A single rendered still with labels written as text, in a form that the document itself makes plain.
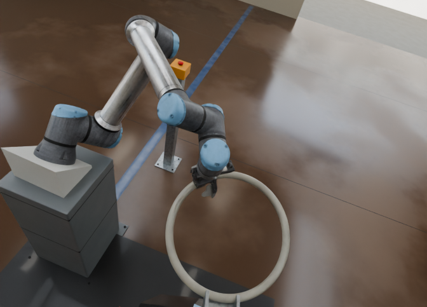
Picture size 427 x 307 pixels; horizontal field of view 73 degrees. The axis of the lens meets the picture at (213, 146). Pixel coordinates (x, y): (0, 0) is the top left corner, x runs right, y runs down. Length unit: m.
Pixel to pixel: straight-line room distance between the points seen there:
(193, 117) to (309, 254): 2.04
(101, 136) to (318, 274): 1.96
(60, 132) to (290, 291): 1.92
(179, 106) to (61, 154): 0.87
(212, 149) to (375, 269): 2.32
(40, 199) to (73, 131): 0.37
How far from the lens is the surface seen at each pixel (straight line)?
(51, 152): 1.56
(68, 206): 1.59
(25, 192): 1.69
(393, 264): 3.12
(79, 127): 1.56
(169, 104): 0.84
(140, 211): 2.52
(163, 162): 2.80
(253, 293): 1.17
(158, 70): 0.99
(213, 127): 0.91
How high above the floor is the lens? 2.17
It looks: 45 degrees down
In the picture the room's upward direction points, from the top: 16 degrees clockwise
